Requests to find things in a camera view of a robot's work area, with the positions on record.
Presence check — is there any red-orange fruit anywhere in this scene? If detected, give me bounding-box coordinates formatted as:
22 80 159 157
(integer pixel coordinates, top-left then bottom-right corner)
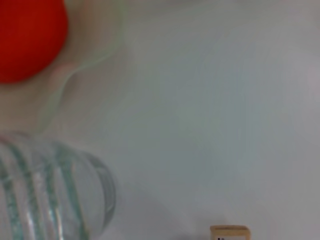
0 0 70 83

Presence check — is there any clear water bottle green label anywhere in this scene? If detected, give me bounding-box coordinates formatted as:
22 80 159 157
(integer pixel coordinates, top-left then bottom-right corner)
0 131 117 240

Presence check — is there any beige eraser with barcode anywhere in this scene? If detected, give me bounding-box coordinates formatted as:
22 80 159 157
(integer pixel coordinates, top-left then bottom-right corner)
209 224 251 240

